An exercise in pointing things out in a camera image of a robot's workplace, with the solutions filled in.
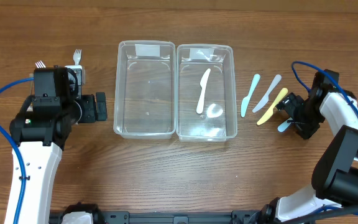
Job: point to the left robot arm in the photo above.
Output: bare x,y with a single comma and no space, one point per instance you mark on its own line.
37,157

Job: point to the clear plastic container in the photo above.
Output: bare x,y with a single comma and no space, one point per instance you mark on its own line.
218,121
144,105

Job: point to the white flat plastic fork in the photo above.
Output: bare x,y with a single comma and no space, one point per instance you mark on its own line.
40,64

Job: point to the clear left plastic container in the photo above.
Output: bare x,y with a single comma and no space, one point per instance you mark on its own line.
144,105

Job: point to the white rounded plastic fork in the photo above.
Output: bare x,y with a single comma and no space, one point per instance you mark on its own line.
77,56

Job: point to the light blue plastic knife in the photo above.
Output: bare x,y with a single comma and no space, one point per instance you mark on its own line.
284,126

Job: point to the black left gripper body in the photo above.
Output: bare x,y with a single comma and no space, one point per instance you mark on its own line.
91,107

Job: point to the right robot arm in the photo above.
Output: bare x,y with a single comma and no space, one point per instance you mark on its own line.
334,184

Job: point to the white plastic knife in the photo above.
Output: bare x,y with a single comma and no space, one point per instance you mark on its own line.
203,83

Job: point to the clear right plastic container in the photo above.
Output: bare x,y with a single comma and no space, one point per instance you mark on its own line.
218,121

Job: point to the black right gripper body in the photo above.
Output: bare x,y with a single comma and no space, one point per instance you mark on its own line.
295,112

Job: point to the pale grey-blue plastic knife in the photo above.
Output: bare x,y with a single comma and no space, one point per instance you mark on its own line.
265,99

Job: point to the mint green plastic knife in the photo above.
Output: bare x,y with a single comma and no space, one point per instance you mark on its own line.
246,99

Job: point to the yellow plastic knife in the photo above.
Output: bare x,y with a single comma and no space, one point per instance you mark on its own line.
269,113

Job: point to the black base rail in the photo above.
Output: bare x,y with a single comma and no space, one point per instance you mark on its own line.
91,213

